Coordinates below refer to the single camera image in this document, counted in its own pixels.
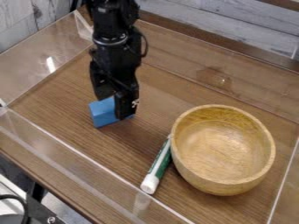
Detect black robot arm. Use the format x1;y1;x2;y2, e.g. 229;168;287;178
86;0;148;120

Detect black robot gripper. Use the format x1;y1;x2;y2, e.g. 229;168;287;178
89;36;142;120

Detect blue rectangular block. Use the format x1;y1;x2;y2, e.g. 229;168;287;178
88;96;136;128

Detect clear acrylic tray wall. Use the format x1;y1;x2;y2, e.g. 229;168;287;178
0;10;299;224

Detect light brown wooden bowl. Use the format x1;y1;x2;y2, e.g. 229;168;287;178
170;104;276;196

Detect black metal bracket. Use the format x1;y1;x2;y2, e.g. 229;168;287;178
25;198;66;224

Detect black cable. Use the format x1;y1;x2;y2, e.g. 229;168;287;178
0;193;30;224

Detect green and white marker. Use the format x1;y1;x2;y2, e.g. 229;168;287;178
140;138;172;194

